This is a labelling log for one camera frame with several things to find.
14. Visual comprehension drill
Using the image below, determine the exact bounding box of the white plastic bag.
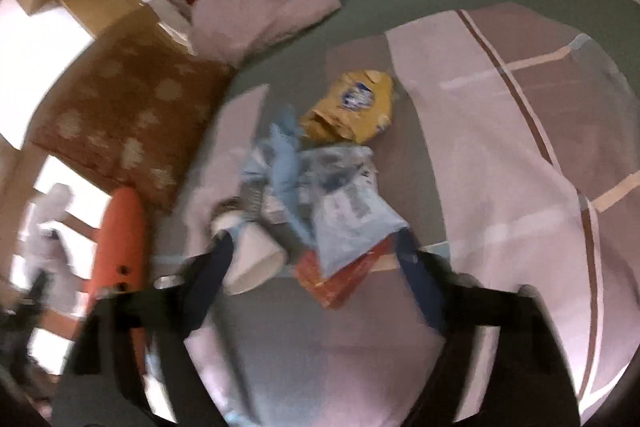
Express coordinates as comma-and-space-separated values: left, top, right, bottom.
22, 183, 82, 314

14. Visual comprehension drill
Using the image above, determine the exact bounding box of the white blue paper cup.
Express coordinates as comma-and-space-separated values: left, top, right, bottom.
210, 210, 288, 296

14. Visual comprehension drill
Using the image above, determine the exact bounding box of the white small box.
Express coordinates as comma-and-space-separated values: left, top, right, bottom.
258, 184, 288, 225

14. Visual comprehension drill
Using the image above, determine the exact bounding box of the red cigarette pack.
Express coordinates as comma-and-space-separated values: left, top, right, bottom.
294, 235, 397, 309

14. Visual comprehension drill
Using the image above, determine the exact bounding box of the orange carrot plush pillow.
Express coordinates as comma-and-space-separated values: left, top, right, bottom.
84, 185, 149, 373

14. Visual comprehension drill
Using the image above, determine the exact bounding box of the blue crumpled plastic glove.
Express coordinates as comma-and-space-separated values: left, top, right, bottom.
241, 106, 316, 249

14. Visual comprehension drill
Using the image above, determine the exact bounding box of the light blue printed packet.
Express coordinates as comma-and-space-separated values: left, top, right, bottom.
309, 145, 408, 279

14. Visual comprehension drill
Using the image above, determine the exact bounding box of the pink grey striped blanket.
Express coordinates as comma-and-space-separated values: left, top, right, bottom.
156, 3, 639, 426

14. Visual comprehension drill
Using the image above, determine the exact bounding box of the brown floral cushion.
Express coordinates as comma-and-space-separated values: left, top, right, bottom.
26, 9, 234, 211

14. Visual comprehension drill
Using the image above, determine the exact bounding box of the yellow snack wrapper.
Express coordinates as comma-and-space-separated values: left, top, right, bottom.
299, 70, 394, 144

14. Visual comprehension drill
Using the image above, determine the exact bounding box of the pink pillow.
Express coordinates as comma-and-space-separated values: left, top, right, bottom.
189, 0, 341, 67

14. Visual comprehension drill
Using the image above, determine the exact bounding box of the green bed sheet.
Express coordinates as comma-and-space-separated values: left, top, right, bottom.
229, 0, 639, 102

